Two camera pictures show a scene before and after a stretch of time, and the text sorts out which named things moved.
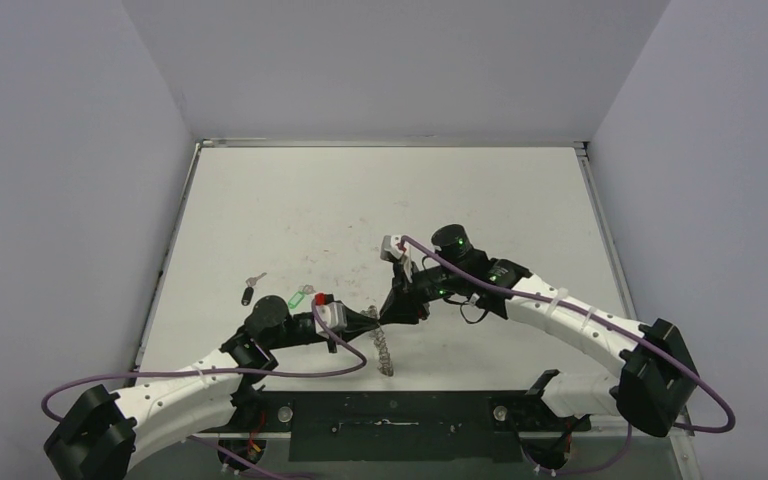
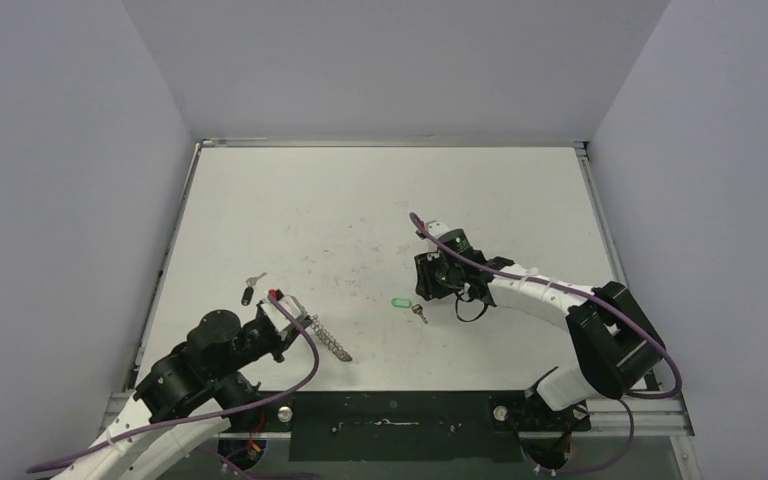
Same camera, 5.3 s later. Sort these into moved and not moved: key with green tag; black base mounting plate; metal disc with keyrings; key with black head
Moved: key with green tag; metal disc with keyrings
Not moved: black base mounting plate; key with black head
